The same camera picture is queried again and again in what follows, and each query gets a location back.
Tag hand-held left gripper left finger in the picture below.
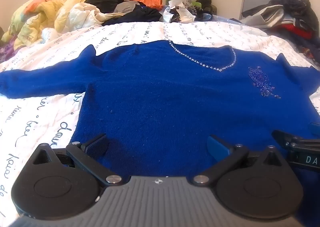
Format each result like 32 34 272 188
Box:
32 134 123 185

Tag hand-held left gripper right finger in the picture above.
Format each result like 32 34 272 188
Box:
192 135 284 186

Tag blue knit sweater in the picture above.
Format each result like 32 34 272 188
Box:
0 40 320 217

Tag white script-print bed cover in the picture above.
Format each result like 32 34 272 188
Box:
0 20 320 222

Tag dark patterned cloth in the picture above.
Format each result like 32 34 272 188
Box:
297 41 320 65

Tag red garment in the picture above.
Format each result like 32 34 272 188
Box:
282 23 313 40

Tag dark jacket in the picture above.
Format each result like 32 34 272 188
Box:
241 0 319 33

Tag white quilted garment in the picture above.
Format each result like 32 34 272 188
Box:
69 2 111 28

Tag dark navy garment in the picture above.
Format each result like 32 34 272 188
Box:
102 7 163 27

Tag white plastic bags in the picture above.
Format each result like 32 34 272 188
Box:
159 0 196 24

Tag grey board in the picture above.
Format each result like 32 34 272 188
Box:
240 0 273 20

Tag grey garment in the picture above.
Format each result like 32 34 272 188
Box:
113 0 141 14

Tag dark olive plush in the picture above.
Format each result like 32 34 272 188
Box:
195 0 216 15

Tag yellow floral quilt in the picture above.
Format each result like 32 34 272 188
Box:
1 0 91 50

